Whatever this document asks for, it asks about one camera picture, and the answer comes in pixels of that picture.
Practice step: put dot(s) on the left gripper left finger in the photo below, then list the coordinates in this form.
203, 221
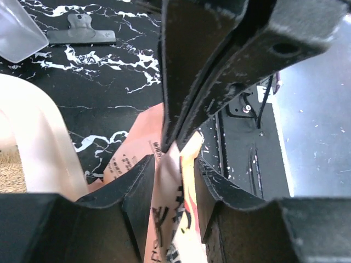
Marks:
107, 225

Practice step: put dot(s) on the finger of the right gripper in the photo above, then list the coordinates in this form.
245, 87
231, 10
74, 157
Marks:
272, 36
193, 33

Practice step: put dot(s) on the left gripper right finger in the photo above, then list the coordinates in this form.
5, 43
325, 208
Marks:
237, 226

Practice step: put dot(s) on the pink cat litter bag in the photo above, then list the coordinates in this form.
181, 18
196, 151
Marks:
173, 230

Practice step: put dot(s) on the metal litter scoop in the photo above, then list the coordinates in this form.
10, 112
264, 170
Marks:
20, 35

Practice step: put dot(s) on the beige plastic litter box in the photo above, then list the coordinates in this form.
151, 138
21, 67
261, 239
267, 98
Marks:
31, 120

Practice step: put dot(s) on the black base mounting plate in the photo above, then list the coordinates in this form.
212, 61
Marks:
245, 144

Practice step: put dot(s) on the black binder clip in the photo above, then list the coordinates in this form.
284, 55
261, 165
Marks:
80, 31

